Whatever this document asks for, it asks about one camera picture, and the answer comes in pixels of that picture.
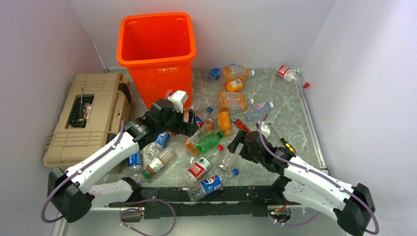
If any orange soda bottle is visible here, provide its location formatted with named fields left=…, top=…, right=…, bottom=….
left=217, top=111, right=233, bottom=136

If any clear bottle white cap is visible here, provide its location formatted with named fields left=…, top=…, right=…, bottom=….
left=216, top=144, right=239, bottom=173

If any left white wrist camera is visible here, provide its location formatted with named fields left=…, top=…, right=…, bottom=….
left=166, top=90, right=188, bottom=113

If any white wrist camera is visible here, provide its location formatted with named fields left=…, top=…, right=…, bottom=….
left=256, top=121, right=271, bottom=138
left=166, top=90, right=188, bottom=113

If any orange plastic bin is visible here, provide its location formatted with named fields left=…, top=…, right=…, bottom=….
left=117, top=12, right=196, bottom=108

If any blue label water bottle middle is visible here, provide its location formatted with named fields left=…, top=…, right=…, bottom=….
left=144, top=132, right=170, bottom=157

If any adjustable wrench red handle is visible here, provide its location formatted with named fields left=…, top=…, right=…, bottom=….
left=232, top=117, right=251, bottom=133

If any clear purple label bottle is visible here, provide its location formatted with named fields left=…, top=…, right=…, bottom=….
left=243, top=102, right=275, bottom=122

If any blue crushed bottle far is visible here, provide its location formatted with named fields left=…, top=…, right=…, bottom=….
left=206, top=67, right=221, bottom=82

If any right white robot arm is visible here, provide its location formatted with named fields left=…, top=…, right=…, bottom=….
left=227, top=130, right=376, bottom=236

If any yellow black screwdriver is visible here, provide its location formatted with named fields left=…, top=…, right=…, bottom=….
left=268, top=122, right=297, bottom=155

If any black base frame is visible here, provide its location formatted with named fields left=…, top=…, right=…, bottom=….
left=106, top=185, right=286, bottom=217

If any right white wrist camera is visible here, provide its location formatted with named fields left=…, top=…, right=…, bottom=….
left=256, top=121, right=271, bottom=138

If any wide orange label bottle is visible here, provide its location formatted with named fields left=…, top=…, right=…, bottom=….
left=217, top=92, right=254, bottom=114

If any orange tea bottle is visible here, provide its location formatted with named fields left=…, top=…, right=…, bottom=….
left=184, top=118, right=214, bottom=156

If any pepsi bottle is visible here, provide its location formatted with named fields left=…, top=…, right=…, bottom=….
left=187, top=168, right=239, bottom=202
left=195, top=107, right=213, bottom=127

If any small orange bottle far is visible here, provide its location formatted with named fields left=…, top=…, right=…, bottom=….
left=222, top=79, right=244, bottom=92

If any pepsi bottle centre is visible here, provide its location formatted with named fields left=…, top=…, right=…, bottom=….
left=195, top=107, right=213, bottom=127

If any green plastic bottle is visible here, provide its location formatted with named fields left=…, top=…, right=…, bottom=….
left=196, top=131, right=225, bottom=154

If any large orange juice bottle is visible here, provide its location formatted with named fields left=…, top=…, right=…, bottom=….
left=219, top=65, right=255, bottom=86

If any tan tool case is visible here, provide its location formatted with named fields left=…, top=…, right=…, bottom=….
left=43, top=73, right=132, bottom=168

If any red label cola bottle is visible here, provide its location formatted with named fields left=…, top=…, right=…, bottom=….
left=183, top=144, right=224, bottom=184

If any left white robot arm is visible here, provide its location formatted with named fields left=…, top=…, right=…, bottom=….
left=41, top=90, right=199, bottom=223

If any blue label water bottle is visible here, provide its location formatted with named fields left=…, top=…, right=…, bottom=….
left=126, top=151, right=143, bottom=182
left=144, top=132, right=170, bottom=157

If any brown tea bottle green cap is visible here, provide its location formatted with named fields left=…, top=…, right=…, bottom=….
left=142, top=146, right=176, bottom=179

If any pepsi bottle front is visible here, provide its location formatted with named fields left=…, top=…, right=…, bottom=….
left=187, top=168, right=239, bottom=202

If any blue label water bottle left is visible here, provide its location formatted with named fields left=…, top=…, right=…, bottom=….
left=126, top=151, right=143, bottom=182

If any red label bottle far corner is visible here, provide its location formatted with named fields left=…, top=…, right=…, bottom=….
left=277, top=65, right=310, bottom=89

